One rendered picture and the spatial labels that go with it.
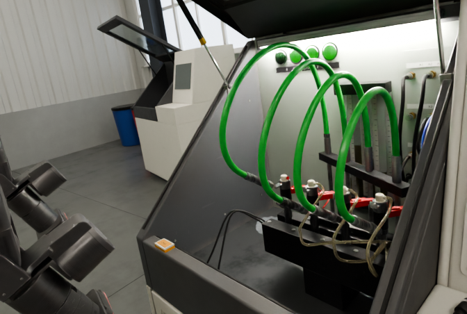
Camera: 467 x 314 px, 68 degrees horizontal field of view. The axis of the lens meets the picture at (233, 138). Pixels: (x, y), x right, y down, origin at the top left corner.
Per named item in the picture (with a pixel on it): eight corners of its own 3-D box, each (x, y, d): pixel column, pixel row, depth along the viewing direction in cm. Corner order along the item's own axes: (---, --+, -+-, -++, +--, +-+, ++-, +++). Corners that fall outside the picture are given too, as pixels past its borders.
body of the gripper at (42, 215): (62, 212, 89) (40, 192, 85) (68, 225, 80) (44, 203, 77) (39, 230, 86) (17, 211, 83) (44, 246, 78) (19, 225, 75)
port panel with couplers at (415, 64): (399, 174, 89) (395, 52, 82) (404, 170, 91) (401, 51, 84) (456, 183, 80) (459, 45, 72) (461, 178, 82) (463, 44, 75)
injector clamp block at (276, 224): (267, 274, 92) (260, 222, 88) (290, 256, 98) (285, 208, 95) (399, 339, 67) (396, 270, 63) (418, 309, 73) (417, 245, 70)
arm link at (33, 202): (-1, 196, 79) (-1, 203, 74) (26, 175, 81) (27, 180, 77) (22, 216, 82) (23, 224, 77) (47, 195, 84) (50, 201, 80)
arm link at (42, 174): (-17, 173, 78) (-18, 181, 71) (28, 140, 82) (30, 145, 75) (23, 208, 83) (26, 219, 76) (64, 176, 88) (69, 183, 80)
